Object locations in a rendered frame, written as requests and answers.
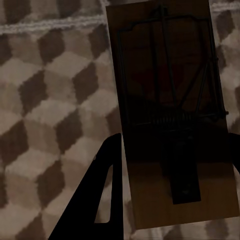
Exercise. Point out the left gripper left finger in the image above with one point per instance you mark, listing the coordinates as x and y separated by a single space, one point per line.
77 220

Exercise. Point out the mousetrap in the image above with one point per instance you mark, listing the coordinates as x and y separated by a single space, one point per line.
172 113

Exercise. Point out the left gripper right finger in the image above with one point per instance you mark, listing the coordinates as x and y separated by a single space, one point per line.
234 140

